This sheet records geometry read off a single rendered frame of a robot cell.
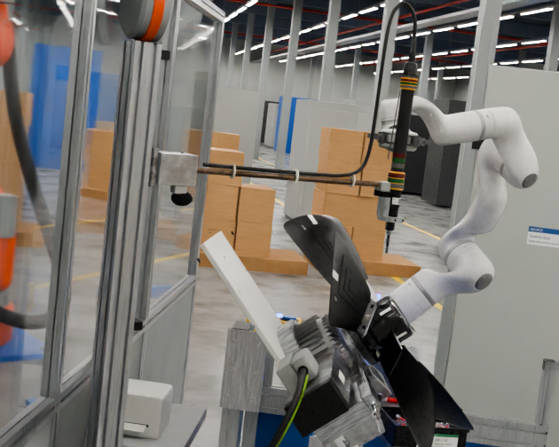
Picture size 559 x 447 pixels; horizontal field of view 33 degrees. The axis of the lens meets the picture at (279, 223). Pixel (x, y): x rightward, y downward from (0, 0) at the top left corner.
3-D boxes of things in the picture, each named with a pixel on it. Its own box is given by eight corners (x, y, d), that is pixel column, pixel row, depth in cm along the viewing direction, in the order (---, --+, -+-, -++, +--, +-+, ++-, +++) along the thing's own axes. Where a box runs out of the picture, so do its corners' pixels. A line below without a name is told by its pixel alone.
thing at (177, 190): (174, 207, 209) (176, 184, 209) (167, 204, 213) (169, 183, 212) (194, 207, 212) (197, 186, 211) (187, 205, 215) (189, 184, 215)
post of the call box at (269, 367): (261, 386, 285) (265, 346, 284) (262, 383, 288) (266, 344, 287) (271, 388, 285) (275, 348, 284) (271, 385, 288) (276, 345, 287)
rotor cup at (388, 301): (374, 371, 229) (421, 343, 228) (342, 322, 229) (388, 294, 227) (374, 356, 244) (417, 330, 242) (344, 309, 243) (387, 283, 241)
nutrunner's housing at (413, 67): (388, 231, 239) (411, 50, 234) (379, 228, 243) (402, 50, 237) (399, 231, 241) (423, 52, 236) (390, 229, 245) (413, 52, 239)
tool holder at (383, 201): (381, 222, 236) (386, 183, 235) (365, 217, 242) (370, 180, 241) (409, 223, 241) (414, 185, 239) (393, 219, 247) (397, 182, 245)
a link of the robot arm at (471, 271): (420, 288, 322) (476, 246, 320) (447, 325, 309) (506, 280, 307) (405, 271, 313) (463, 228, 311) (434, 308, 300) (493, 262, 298)
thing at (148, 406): (87, 435, 227) (91, 392, 226) (106, 415, 243) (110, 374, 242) (156, 446, 226) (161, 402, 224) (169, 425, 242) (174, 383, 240)
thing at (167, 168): (152, 187, 204) (156, 148, 203) (140, 184, 210) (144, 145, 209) (195, 190, 209) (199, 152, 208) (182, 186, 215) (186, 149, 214)
